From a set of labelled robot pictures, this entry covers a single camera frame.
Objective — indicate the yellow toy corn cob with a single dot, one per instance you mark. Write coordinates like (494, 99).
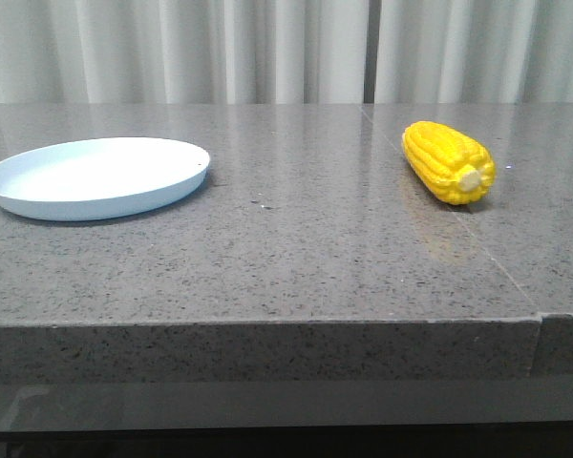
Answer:
(454, 167)

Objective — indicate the light blue round plate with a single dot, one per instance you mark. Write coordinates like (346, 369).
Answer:
(102, 178)

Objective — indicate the white pleated curtain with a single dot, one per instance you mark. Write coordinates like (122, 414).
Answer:
(283, 52)

